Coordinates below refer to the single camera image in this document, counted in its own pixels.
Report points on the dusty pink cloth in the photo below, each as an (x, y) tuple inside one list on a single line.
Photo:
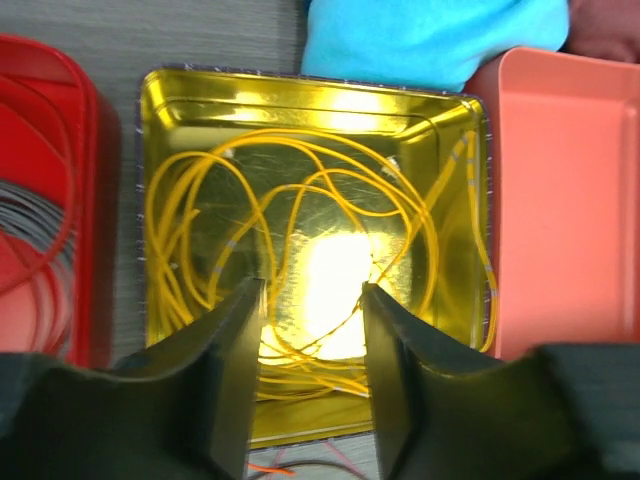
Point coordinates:
[(604, 29)]

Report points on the salmon pink box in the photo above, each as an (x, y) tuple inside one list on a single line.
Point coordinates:
[(565, 225)]

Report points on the red plastic box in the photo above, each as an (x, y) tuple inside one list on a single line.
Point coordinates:
[(60, 168)]

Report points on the gold metal tin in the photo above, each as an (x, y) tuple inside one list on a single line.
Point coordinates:
[(317, 187)]

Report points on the cyan cloth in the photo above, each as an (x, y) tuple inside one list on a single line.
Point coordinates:
[(436, 45)]

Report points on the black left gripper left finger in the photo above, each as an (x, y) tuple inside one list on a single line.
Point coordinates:
[(179, 409)]

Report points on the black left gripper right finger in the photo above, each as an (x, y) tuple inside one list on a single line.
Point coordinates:
[(442, 410)]

